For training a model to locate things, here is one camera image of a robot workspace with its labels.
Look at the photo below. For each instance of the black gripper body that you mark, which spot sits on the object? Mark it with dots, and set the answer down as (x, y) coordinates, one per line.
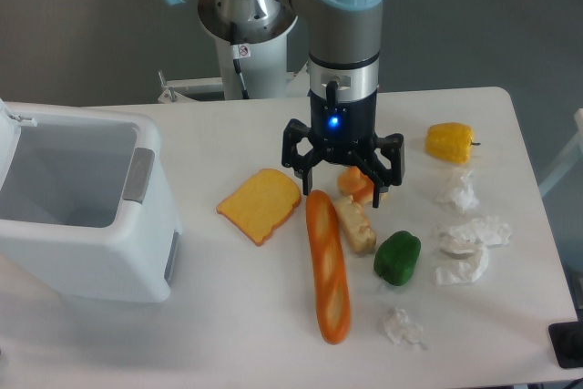
(343, 133)

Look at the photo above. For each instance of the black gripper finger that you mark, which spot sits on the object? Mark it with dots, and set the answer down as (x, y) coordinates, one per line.
(381, 159)
(302, 164)

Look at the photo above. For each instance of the long orange baguette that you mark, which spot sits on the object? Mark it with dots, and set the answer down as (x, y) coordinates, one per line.
(332, 299)

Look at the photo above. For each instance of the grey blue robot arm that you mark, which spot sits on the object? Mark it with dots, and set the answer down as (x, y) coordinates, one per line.
(343, 66)

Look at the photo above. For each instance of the pale bread chunk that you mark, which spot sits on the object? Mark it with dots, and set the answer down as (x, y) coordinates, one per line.
(355, 225)

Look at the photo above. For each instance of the yellow toast slice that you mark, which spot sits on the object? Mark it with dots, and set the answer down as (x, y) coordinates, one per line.
(261, 204)

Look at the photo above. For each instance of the orange braided bun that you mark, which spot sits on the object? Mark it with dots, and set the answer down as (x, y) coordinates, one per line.
(352, 182)

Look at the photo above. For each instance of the yellow bell pepper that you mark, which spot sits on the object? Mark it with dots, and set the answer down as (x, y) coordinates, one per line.
(450, 141)

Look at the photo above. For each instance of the crumpled white tissue upper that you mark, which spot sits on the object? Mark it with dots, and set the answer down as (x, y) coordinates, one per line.
(458, 192)

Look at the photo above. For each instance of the crumpled white tissue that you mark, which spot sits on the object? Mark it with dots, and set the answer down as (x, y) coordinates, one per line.
(399, 328)
(466, 249)
(458, 192)

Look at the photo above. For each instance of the green bell pepper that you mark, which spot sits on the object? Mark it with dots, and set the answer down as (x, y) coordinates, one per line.
(396, 258)

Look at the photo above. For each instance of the crumpled white tissue middle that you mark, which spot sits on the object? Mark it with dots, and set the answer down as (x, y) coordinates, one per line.
(466, 249)

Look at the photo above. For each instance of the crumpled white tissue lower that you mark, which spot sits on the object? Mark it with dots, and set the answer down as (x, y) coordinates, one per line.
(399, 328)

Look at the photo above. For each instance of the white furniture at right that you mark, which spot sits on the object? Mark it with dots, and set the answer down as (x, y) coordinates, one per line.
(564, 161)

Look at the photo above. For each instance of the white plastic bin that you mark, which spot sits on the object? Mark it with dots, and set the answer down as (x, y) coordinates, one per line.
(85, 203)

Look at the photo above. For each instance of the black device at edge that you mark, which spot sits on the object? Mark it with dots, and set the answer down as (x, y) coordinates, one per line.
(566, 339)

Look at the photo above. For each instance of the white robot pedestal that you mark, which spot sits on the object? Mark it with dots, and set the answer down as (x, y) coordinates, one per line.
(251, 42)

